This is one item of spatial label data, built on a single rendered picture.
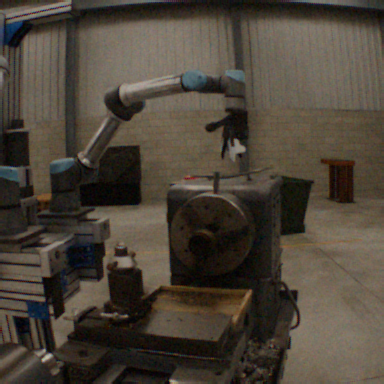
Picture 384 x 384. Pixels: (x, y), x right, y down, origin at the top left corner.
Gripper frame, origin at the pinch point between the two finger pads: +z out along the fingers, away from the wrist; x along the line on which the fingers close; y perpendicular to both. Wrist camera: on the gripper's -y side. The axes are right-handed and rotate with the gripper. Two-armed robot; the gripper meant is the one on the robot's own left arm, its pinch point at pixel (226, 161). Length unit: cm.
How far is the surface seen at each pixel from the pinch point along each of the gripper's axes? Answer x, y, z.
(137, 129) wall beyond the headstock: 1015, 41, -14
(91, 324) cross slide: -51, -49, 42
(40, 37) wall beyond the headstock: 1094, -276, -296
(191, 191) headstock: 17.2, -9.1, 14.4
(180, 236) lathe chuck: 1.6, -15.7, 29.7
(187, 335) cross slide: -65, -26, 38
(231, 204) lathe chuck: -7.7, 0.8, 15.3
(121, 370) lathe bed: -62, -42, 50
